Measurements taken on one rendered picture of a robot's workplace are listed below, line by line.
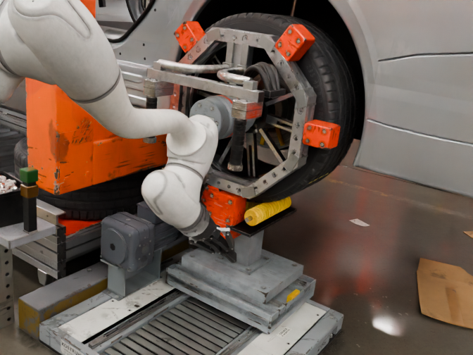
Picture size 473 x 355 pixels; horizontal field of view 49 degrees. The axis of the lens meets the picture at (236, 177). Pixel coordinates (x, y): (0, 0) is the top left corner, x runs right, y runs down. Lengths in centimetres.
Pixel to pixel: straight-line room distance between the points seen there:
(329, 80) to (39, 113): 95
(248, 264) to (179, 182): 88
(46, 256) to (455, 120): 154
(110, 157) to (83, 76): 115
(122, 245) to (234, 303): 47
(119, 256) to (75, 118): 51
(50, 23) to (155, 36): 140
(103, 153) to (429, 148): 112
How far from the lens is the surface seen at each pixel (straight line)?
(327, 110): 165
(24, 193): 171
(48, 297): 203
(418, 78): 162
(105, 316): 200
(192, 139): 125
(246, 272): 202
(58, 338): 193
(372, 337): 223
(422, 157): 164
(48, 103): 179
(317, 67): 165
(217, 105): 159
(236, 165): 148
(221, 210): 182
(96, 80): 85
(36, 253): 221
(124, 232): 189
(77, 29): 80
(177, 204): 122
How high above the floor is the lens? 121
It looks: 19 degrees down
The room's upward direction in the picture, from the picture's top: 6 degrees clockwise
